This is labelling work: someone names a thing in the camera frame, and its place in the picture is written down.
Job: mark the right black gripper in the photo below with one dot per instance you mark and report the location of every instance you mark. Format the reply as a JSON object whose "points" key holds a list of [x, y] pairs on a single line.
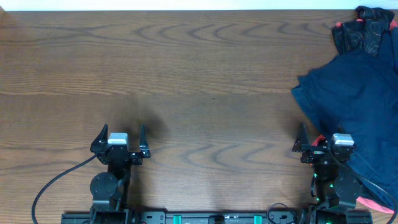
{"points": [[303, 140]]}

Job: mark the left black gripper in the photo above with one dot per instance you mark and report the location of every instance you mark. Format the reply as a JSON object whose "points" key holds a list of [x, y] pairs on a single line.
{"points": [[119, 152]]}

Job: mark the black patterned garment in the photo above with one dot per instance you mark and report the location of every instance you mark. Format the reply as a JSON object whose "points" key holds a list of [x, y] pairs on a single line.
{"points": [[363, 33]]}

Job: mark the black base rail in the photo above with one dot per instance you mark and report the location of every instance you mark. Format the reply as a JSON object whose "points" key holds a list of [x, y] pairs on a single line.
{"points": [[275, 216]]}

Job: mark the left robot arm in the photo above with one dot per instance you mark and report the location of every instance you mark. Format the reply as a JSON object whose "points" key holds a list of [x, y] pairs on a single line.
{"points": [[110, 189]]}

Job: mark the navy blue garment pile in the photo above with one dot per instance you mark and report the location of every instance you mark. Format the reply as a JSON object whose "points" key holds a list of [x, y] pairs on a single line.
{"points": [[358, 93]]}

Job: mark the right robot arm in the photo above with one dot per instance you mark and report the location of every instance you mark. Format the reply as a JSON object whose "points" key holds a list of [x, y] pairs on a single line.
{"points": [[334, 188]]}

